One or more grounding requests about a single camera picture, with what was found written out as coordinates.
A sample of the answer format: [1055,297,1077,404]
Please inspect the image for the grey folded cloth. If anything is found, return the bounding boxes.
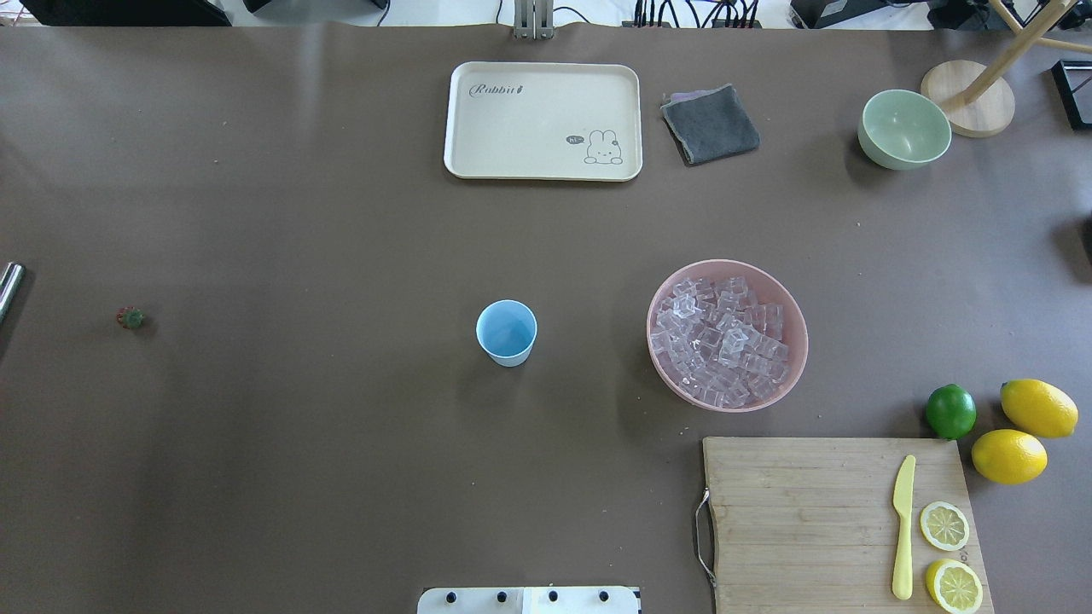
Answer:
[660,83,761,166]

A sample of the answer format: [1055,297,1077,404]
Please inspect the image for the clear ice cubes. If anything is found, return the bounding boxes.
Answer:
[653,276,788,408]

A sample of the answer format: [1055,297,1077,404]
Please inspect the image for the black tray frame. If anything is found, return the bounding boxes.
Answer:
[1051,60,1091,131]

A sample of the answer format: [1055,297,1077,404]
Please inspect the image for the cream rabbit serving tray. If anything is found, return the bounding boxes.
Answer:
[444,61,643,182]

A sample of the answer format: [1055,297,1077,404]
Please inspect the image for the lemon half upper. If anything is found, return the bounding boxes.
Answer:
[918,501,971,552]

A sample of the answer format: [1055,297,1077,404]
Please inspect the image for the yellow plastic knife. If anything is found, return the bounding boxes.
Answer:
[891,454,916,601]

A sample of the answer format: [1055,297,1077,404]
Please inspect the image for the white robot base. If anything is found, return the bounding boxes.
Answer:
[416,585,642,613]

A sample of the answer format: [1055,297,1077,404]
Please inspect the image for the wooden cutting board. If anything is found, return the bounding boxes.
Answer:
[702,437,974,613]

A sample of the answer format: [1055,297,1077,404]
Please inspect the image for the yellow lemon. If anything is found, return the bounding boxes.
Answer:
[971,429,1048,485]
[1000,379,1079,438]

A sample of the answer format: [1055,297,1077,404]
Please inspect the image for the lemon half lower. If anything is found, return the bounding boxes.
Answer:
[925,559,985,613]

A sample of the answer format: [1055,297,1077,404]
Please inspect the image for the wooden cup stand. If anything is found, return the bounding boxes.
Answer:
[921,1,1091,137]

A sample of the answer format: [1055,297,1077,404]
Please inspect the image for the yellow lemon far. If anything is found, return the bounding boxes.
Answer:
[1000,379,1079,438]

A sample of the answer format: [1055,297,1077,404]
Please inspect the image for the green ceramic bowl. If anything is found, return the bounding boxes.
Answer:
[857,90,952,172]

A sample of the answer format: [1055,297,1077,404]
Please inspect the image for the steel muddler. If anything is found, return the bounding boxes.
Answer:
[0,262,25,324]

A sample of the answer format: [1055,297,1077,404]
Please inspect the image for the green lime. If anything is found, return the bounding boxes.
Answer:
[925,382,978,440]

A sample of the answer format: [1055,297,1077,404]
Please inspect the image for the lemon half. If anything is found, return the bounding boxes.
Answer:
[918,501,971,552]
[925,559,985,613]

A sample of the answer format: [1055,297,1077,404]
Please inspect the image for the yellow lemon near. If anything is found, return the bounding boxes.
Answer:
[971,429,1048,485]

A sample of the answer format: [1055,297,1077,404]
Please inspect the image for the red strawberry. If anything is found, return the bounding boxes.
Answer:
[114,306,147,330]

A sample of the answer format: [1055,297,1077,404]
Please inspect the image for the light blue plastic cup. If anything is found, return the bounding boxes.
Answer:
[475,299,538,367]

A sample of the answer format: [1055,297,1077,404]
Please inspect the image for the pink bowl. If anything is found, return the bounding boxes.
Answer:
[645,259,809,414]

